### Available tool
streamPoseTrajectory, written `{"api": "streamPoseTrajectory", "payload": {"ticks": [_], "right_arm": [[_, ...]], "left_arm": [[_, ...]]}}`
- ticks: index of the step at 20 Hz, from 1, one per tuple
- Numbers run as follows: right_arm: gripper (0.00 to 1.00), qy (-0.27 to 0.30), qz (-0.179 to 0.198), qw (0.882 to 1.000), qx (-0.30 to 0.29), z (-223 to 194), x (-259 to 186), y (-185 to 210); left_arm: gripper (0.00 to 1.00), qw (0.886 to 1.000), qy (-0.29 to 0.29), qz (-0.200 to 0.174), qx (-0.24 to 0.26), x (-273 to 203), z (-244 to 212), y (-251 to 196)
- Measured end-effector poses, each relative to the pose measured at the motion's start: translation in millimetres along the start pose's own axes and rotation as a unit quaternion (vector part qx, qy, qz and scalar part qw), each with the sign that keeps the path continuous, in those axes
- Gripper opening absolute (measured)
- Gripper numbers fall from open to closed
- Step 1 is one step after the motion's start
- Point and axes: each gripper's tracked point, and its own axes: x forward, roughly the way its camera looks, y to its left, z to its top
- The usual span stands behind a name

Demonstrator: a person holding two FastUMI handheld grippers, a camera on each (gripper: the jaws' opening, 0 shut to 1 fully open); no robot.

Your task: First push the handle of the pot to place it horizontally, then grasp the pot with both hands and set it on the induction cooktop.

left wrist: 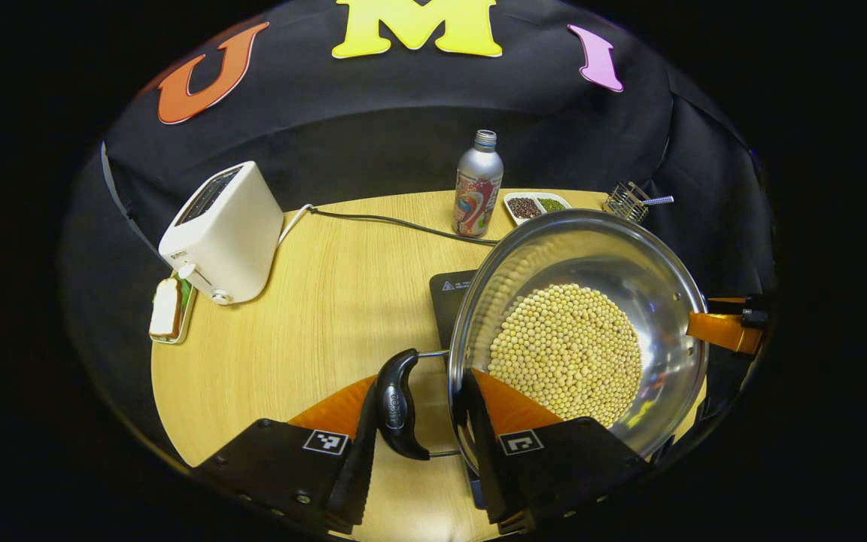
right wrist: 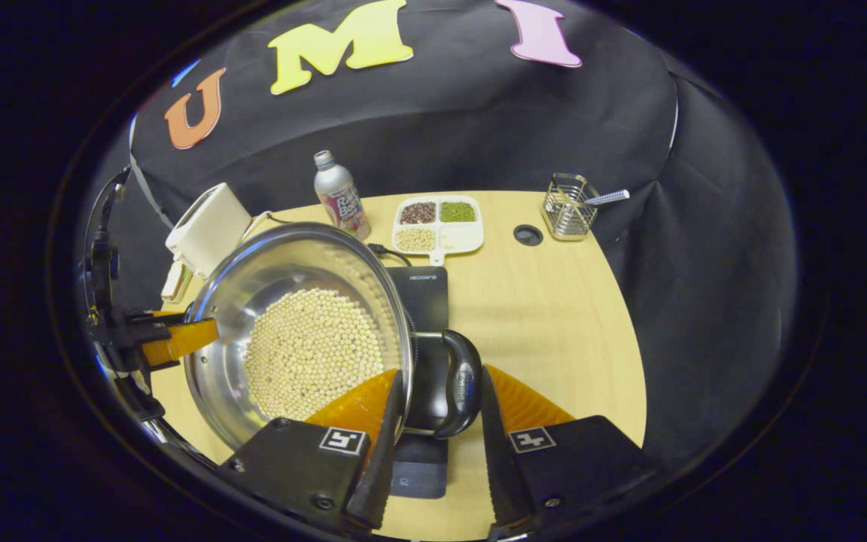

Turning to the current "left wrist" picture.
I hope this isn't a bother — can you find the white power cable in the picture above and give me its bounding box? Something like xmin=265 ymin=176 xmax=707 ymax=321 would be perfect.
xmin=277 ymin=203 xmax=314 ymax=245

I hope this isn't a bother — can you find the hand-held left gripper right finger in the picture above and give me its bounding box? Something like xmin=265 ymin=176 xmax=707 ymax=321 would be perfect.
xmin=458 ymin=369 xmax=653 ymax=535

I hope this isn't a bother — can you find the pale green tray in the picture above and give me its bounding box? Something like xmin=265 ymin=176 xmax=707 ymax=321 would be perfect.
xmin=149 ymin=273 xmax=199 ymax=345

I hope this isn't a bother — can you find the stainless steel pot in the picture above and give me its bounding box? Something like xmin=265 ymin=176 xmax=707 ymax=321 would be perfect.
xmin=375 ymin=209 xmax=709 ymax=475

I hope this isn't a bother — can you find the white divided dish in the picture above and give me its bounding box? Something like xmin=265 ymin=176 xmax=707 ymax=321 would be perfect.
xmin=503 ymin=192 xmax=573 ymax=227

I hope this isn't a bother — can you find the sandwich with lettuce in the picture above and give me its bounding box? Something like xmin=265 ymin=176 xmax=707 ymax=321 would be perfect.
xmin=150 ymin=276 xmax=192 ymax=338

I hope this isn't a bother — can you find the black induction cooktop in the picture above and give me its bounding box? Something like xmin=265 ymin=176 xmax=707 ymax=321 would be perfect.
xmin=429 ymin=269 xmax=707 ymax=511

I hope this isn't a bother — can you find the white toaster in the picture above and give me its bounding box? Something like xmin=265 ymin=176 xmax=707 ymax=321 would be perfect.
xmin=158 ymin=160 xmax=284 ymax=306

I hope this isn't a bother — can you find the metal wire holder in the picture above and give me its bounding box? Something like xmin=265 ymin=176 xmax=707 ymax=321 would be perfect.
xmin=604 ymin=181 xmax=651 ymax=225

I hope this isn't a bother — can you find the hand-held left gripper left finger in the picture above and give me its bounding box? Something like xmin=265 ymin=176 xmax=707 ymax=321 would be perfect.
xmin=191 ymin=373 xmax=380 ymax=537

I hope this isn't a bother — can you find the black power cable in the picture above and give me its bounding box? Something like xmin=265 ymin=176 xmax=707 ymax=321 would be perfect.
xmin=310 ymin=207 xmax=500 ymax=247

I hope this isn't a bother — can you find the pile of yellow soybeans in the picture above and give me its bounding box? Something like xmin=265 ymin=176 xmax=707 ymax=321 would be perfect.
xmin=488 ymin=283 xmax=643 ymax=428

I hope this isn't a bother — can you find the silver printed drink bottle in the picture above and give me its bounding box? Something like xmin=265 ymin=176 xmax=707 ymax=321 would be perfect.
xmin=452 ymin=129 xmax=504 ymax=239

